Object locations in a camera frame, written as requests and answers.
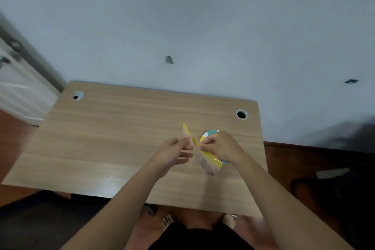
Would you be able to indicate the person's left hand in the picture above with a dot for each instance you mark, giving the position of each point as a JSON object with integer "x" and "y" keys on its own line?
{"x": 167, "y": 154}

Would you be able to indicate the person's right hand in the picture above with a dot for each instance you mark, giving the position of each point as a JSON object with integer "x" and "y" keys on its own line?
{"x": 225, "y": 147}

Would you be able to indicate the person's left middle finger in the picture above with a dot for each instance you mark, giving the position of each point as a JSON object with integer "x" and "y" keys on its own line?
{"x": 186, "y": 154}

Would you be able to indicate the person's left thumb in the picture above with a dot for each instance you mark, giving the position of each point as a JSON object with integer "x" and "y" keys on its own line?
{"x": 179, "y": 140}

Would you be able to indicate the person's right thumb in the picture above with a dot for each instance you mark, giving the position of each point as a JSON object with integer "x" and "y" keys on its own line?
{"x": 208, "y": 140}

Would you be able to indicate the yellow clear snack packet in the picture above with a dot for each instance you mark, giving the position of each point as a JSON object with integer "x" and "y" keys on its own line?
{"x": 211, "y": 161}

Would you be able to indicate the person's left forearm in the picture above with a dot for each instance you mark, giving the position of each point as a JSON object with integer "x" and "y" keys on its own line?
{"x": 123, "y": 208}

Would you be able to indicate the person's right forearm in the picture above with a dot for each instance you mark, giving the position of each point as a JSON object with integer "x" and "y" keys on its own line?
{"x": 281, "y": 203}

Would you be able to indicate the white teal yellow round plate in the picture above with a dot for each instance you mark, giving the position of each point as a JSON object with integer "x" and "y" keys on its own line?
{"x": 208, "y": 133}

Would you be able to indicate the person's left foot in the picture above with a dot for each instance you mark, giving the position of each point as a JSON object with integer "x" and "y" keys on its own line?
{"x": 168, "y": 221}

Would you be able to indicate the person's foot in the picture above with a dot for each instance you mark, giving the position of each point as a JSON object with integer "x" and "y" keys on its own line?
{"x": 168, "y": 221}
{"x": 229, "y": 220}

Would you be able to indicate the person's right foot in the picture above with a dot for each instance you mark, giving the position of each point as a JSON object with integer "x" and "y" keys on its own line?
{"x": 229, "y": 220}

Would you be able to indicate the black shorts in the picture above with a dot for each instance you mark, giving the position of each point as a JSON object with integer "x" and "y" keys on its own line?
{"x": 199, "y": 239}

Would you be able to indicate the white paper slip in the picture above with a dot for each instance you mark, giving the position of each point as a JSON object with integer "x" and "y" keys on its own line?
{"x": 332, "y": 173}

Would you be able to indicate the black bag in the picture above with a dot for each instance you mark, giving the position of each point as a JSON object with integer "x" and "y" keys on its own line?
{"x": 345, "y": 205}

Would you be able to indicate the white door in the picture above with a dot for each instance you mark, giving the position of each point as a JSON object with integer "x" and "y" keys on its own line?
{"x": 20, "y": 94}

